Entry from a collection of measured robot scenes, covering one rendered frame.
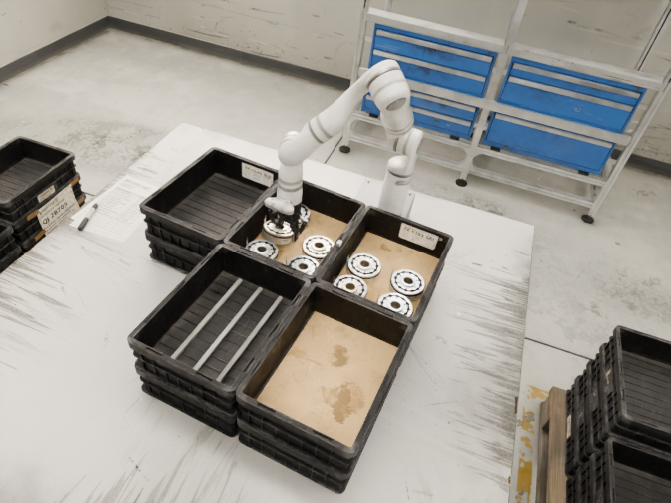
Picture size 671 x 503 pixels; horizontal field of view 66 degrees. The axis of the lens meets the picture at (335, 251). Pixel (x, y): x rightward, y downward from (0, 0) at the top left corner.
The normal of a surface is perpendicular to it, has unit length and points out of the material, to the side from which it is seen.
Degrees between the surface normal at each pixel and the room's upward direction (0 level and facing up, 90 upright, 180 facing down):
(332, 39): 90
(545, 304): 0
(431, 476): 0
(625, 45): 90
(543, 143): 90
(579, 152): 90
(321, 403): 0
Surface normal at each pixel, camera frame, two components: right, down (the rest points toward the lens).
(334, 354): 0.11, -0.72
